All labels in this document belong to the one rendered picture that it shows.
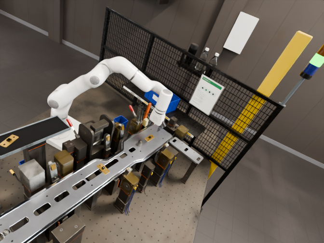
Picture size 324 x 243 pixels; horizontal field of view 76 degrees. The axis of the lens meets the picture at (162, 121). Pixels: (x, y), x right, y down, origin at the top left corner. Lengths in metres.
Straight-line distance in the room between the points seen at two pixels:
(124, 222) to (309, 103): 3.62
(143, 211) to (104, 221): 0.27
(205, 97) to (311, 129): 2.99
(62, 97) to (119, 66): 0.47
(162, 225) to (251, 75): 3.07
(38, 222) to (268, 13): 3.69
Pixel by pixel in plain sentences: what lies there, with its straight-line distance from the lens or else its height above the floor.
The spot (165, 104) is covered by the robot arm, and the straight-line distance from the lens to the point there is 1.39.
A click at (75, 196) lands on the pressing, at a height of 1.00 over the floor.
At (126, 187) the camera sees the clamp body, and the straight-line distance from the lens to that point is 1.34.
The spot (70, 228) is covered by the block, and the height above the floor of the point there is 1.03.
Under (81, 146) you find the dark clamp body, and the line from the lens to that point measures 1.36.
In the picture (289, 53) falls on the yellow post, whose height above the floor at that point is 1.86.
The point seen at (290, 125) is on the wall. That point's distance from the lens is 4.47.
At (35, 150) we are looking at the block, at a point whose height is 1.06.
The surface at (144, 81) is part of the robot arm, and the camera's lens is 1.33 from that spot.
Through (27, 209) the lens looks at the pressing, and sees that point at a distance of 1.24.
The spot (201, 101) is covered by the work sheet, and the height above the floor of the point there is 1.23.
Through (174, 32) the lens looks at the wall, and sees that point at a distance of 4.03.
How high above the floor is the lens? 2.08
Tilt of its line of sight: 36 degrees down
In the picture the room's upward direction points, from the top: 22 degrees clockwise
